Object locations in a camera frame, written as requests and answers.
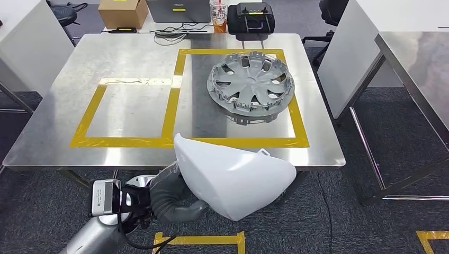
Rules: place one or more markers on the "brown cardboard box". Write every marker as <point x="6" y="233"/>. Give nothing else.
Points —
<point x="122" y="14"/>

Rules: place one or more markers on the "black stool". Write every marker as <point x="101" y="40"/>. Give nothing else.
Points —
<point x="65" y="14"/>

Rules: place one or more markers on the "white panel table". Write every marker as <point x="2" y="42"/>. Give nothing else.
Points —
<point x="31" y="45"/>

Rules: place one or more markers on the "white plastic body panel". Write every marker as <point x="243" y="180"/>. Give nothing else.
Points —
<point x="231" y="182"/>

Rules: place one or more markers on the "grey wheel cover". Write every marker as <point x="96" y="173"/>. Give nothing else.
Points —
<point x="250" y="82"/>

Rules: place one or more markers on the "black office chair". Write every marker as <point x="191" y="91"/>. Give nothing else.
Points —
<point x="331" y="12"/>

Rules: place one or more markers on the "yellow floor tape square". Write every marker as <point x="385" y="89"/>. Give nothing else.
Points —
<point x="200" y="240"/>
<point x="435" y="234"/>

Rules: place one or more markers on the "steel workbench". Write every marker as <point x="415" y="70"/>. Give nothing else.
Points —
<point x="133" y="63"/>

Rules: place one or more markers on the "black carry case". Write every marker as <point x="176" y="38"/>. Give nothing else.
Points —
<point x="233" y="24"/>

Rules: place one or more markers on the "grey laptop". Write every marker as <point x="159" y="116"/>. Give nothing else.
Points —
<point x="161" y="14"/>

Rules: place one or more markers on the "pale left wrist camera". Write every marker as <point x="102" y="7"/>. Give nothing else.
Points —
<point x="101" y="198"/>

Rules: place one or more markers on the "white side panel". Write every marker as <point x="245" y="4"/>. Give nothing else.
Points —
<point x="350" y="63"/>

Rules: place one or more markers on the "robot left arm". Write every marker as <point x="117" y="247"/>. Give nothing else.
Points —
<point x="91" y="238"/>

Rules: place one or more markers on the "white desk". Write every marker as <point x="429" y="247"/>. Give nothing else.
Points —
<point x="154" y="27"/>

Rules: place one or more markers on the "plastic drink cup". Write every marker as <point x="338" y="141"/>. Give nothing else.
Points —
<point x="219" y="21"/>

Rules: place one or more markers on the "black camera bracket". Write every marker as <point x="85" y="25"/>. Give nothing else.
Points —
<point x="138" y="200"/>

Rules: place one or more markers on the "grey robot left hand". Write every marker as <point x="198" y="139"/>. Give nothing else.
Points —
<point x="163" y="200"/>

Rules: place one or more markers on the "black device yellow label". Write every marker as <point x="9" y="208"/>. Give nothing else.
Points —
<point x="126" y="30"/>

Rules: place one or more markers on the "black remote controller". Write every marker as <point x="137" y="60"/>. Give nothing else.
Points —
<point x="254" y="8"/>

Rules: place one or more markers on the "yellow table tape rectangle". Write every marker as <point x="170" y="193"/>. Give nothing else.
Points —
<point x="245" y="142"/>
<point x="115" y="142"/>

